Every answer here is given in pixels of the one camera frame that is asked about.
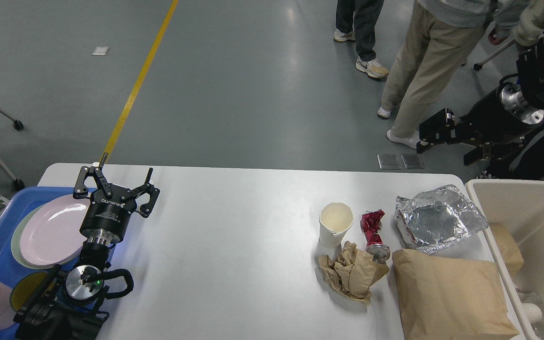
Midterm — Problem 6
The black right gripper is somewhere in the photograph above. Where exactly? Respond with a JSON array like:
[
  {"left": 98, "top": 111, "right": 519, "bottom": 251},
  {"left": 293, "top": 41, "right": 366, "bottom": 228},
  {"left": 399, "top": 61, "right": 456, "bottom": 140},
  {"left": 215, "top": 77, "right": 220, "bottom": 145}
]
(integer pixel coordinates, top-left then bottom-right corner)
[{"left": 416, "top": 84, "right": 544, "bottom": 166}]

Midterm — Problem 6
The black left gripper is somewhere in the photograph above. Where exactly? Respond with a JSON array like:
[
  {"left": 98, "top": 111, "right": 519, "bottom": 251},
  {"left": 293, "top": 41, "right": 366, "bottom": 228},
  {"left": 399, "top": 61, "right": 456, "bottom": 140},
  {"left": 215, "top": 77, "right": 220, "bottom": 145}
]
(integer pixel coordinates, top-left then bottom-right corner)
[{"left": 73, "top": 153, "right": 161, "bottom": 247}]

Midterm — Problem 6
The pink plate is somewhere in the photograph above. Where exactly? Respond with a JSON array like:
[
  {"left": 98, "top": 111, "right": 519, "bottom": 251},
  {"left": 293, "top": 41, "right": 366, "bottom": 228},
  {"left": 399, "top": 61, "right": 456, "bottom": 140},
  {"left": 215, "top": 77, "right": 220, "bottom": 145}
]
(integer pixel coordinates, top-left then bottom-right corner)
[{"left": 19, "top": 195, "right": 90, "bottom": 267}]

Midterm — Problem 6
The teal mug yellow inside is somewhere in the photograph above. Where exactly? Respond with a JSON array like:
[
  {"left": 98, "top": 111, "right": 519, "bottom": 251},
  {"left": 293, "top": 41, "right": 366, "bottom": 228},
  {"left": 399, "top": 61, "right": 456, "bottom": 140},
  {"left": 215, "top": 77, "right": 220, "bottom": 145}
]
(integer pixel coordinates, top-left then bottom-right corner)
[{"left": 9, "top": 271, "right": 48, "bottom": 312}]

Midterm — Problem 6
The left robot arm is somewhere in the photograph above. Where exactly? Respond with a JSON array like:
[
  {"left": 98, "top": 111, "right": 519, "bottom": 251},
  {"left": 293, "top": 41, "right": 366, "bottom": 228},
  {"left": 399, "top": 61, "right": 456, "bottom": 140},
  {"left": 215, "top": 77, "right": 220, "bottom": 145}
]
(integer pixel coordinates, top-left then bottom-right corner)
[{"left": 13, "top": 153, "right": 160, "bottom": 340}]

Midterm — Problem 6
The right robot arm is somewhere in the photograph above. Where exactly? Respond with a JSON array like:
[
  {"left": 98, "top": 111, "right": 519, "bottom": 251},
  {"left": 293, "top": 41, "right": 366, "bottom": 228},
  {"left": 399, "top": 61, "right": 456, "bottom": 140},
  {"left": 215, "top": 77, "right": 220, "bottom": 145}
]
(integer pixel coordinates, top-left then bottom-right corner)
[{"left": 416, "top": 37, "right": 544, "bottom": 166}]

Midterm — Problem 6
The metal floor plate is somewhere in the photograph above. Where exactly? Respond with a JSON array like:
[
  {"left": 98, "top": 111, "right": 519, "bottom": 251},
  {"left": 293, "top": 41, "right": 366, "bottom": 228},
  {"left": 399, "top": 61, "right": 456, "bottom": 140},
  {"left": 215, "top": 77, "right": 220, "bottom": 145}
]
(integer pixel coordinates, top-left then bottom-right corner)
[{"left": 376, "top": 153, "right": 425, "bottom": 170}]

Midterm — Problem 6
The seated person in black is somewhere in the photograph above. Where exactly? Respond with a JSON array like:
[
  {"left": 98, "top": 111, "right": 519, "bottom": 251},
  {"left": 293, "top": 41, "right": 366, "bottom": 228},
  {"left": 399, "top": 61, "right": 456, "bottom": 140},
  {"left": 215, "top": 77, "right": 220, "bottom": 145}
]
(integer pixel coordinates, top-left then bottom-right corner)
[{"left": 477, "top": 109, "right": 544, "bottom": 186}]

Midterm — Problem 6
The crumpled silver foil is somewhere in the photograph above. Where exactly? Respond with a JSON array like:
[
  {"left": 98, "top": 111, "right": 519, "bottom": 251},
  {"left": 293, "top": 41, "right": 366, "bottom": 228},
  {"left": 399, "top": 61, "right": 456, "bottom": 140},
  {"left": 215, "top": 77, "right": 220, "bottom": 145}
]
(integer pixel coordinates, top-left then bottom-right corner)
[{"left": 394, "top": 184, "right": 489, "bottom": 255}]

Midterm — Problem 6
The person in khaki trousers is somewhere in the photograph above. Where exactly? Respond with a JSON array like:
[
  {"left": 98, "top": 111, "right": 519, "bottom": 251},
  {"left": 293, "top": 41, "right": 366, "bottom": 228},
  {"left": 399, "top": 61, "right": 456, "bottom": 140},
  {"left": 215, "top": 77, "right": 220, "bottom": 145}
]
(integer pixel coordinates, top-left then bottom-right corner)
[{"left": 377, "top": 0, "right": 532, "bottom": 150}]

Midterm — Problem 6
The green plate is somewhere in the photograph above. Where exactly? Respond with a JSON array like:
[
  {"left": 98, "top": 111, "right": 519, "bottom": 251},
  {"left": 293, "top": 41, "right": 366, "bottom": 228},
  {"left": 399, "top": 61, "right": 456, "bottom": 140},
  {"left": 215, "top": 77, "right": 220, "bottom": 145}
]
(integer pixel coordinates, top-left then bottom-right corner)
[{"left": 10, "top": 204, "right": 53, "bottom": 270}]

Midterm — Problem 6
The beige plastic bin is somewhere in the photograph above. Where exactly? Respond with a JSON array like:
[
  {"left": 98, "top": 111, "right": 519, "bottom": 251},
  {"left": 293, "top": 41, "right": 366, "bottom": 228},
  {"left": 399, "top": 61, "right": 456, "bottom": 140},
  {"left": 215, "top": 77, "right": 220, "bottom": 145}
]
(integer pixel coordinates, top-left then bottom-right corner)
[{"left": 466, "top": 180, "right": 544, "bottom": 340}]

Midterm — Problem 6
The crushed red can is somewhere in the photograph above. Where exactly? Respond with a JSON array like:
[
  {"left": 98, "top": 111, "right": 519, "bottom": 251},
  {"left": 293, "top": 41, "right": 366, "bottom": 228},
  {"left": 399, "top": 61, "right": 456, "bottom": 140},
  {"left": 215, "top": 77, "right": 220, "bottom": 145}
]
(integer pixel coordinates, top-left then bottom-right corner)
[{"left": 360, "top": 209, "right": 391, "bottom": 263}]

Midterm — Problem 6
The brown paper in bin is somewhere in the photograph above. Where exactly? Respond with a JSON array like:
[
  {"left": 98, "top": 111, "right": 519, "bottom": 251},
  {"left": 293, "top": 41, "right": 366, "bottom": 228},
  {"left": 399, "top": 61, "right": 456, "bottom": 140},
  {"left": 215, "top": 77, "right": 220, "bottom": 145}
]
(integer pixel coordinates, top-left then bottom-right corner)
[{"left": 489, "top": 223, "right": 524, "bottom": 277}]

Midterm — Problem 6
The blue plastic tray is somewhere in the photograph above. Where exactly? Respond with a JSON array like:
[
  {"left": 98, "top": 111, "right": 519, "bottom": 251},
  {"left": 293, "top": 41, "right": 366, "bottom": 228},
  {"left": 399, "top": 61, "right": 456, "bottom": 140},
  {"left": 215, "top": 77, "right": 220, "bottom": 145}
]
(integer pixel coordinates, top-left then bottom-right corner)
[{"left": 0, "top": 187, "right": 78, "bottom": 288}]

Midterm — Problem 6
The white paper cup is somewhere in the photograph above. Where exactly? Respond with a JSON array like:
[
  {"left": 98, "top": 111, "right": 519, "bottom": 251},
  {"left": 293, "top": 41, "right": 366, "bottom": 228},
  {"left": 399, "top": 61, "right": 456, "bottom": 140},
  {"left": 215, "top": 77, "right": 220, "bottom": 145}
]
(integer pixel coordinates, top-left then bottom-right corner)
[{"left": 319, "top": 202, "right": 354, "bottom": 248}]

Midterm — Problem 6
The person in dark jeans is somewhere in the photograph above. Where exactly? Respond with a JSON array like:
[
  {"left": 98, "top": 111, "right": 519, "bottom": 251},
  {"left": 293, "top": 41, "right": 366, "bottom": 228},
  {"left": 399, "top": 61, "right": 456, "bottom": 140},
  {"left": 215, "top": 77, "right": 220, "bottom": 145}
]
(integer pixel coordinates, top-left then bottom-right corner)
[{"left": 334, "top": 0, "right": 389, "bottom": 79}]

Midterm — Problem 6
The brown paper bag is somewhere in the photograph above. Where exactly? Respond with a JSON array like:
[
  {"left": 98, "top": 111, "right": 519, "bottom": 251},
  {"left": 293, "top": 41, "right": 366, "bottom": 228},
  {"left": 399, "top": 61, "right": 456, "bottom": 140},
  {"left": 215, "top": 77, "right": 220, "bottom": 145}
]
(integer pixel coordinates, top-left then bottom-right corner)
[{"left": 391, "top": 249, "right": 519, "bottom": 340}]

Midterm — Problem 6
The crumpled brown paper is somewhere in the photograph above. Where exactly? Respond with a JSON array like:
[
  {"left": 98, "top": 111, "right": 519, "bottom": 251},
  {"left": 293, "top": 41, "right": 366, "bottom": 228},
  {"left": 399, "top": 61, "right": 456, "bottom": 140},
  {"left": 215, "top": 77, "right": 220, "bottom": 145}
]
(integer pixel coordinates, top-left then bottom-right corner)
[{"left": 316, "top": 241, "right": 389, "bottom": 305}]

